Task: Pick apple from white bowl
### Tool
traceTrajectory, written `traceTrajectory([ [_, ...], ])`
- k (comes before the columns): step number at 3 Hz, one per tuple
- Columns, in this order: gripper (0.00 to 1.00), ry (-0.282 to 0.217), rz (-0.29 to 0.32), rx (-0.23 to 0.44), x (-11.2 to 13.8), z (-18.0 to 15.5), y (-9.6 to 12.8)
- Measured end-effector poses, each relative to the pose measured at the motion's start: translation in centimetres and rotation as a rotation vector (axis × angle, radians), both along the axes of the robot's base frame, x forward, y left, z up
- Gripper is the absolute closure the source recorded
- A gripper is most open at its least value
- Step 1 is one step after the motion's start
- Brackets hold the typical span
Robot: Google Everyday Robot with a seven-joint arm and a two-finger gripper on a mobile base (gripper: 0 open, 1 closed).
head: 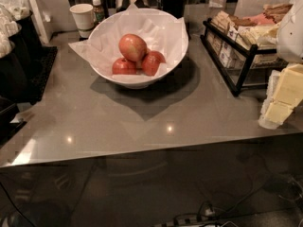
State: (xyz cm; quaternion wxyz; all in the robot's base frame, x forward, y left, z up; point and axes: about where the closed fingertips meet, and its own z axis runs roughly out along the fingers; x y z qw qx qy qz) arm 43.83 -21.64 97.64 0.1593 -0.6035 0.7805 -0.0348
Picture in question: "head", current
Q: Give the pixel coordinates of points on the black rubber mat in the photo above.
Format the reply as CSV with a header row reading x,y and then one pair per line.
x,y
39,80

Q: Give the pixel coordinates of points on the white napkin dispenser box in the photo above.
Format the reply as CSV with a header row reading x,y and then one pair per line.
x,y
43,20

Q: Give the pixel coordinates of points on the small green glass bottle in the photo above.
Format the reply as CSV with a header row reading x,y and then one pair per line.
x,y
98,10

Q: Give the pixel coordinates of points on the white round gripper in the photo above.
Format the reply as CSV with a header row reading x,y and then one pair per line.
x,y
291,35

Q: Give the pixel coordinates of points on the white paper cup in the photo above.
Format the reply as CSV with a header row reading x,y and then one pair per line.
x,y
84,18

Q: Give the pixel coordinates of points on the white power strip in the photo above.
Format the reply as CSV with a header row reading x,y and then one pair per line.
x,y
195,220

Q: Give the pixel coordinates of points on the black stirrer holder cup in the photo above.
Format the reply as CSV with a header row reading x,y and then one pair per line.
x,y
174,7

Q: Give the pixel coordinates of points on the back red apple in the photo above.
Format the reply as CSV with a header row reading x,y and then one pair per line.
x,y
158,55

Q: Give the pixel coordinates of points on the white ceramic bowl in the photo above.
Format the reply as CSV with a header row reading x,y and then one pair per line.
x,y
139,82

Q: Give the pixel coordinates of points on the large top red apple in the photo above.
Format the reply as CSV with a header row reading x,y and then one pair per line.
x,y
132,47

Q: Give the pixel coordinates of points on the left red apple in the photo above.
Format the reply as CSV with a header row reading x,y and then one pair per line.
x,y
122,66

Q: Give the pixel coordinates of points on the black wire condiment rack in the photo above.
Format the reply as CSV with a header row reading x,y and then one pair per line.
x,y
242,67

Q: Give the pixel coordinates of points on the black container with napkins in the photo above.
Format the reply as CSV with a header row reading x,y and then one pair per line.
x,y
21,66

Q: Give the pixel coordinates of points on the right red apple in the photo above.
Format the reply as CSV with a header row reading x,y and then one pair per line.
x,y
150,65

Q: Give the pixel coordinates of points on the white paper liner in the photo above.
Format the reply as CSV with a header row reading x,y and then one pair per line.
x,y
104,44

